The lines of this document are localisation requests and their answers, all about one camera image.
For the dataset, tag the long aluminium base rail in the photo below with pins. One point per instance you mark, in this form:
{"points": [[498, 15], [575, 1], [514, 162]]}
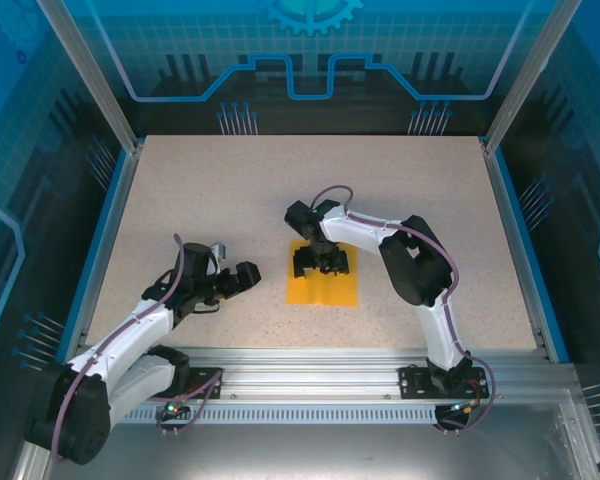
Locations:
{"points": [[305, 370]]}

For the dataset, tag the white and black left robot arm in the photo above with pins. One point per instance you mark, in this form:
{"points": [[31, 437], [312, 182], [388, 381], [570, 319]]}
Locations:
{"points": [[80, 420]]}

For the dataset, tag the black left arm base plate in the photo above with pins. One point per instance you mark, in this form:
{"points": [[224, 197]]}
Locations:
{"points": [[200, 375]]}

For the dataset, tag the aluminium side rail blue strip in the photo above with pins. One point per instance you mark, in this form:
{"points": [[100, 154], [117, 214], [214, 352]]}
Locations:
{"points": [[519, 250], [106, 250]]}

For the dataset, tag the grey metal sheet panel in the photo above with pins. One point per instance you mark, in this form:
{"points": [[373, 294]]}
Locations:
{"points": [[305, 455]]}

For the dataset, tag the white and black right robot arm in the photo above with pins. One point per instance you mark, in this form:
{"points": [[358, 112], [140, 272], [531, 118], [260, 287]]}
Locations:
{"points": [[420, 270]]}

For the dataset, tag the aluminium frame post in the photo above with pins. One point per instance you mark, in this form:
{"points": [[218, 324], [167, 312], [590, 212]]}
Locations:
{"points": [[94, 80], [528, 80]]}

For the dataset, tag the small circuit board green light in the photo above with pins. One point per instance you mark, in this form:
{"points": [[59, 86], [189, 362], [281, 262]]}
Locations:
{"points": [[462, 407], [172, 409]]}

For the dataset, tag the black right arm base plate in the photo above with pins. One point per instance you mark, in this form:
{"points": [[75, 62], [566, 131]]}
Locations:
{"points": [[410, 385]]}

